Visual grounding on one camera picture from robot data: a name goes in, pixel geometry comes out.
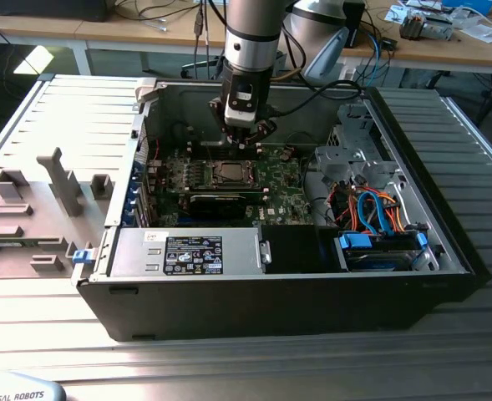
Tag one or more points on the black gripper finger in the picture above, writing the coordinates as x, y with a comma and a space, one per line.
266, 131
220, 123

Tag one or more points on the silver green CPU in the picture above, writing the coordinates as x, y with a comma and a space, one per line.
232, 172

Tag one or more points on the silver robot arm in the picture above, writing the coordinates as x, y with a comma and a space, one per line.
250, 50

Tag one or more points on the metal locking lever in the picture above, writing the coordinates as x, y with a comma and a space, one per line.
208, 151

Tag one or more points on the CPU cooler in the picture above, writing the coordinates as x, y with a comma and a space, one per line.
412, 27

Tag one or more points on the green motherboard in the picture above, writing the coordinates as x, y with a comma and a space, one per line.
287, 200

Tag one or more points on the grey metal disk bay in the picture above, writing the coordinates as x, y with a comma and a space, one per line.
337, 160

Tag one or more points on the black graphics card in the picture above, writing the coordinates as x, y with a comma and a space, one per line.
216, 207

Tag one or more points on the black upright box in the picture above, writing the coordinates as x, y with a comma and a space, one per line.
356, 21

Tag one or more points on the black plastic shroud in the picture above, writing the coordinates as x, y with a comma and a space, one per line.
295, 250

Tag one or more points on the wooden desk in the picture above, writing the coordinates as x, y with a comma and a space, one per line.
437, 50
103, 31

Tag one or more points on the grey power supply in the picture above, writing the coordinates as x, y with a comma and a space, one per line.
137, 250

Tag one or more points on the printed paper sheet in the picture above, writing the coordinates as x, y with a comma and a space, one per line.
396, 12

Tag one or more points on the hard disk in blue carrier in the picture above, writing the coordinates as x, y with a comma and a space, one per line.
375, 262

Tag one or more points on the black grey PC case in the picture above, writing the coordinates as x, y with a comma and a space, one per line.
250, 309

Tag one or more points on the blue plastic latch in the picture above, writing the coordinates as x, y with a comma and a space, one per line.
82, 257

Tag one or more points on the black flat device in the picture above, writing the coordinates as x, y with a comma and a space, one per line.
45, 10

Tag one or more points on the grey parts rack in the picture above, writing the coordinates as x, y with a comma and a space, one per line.
41, 250

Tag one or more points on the white plastic packets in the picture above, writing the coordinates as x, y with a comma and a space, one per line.
479, 31

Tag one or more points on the blue cardboard box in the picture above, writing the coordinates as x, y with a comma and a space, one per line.
471, 5

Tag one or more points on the grey teach pendant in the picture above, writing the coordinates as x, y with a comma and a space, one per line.
16, 386

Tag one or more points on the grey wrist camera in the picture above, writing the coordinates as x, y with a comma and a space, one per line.
240, 113

